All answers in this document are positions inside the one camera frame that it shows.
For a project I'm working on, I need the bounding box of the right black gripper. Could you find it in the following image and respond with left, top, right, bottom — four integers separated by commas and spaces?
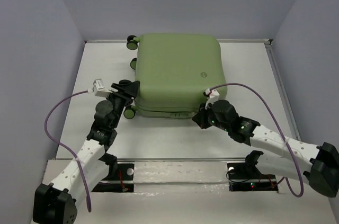
191, 101, 230, 132

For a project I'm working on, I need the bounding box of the green hard-shell suitcase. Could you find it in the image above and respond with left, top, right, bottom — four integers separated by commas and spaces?
127, 33, 226, 119

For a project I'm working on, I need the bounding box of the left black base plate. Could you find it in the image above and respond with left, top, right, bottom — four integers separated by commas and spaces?
92, 163, 135, 193

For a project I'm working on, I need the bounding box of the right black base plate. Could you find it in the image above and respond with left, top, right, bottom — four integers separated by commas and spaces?
226, 150, 279, 192

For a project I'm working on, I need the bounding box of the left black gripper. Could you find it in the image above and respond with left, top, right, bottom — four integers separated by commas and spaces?
105, 82, 141, 129

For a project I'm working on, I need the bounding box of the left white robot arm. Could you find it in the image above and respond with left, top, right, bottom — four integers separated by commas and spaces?
32, 79, 140, 223

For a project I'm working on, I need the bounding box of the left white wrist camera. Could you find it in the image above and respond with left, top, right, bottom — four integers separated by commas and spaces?
87, 78, 112, 98

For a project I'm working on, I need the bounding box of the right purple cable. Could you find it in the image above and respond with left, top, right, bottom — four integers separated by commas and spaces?
209, 83, 304, 198

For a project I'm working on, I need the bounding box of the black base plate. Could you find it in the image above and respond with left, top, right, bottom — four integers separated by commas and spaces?
226, 150, 279, 192
92, 163, 135, 193

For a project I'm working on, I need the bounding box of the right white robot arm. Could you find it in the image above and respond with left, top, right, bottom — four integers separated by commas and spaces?
192, 100, 338, 198

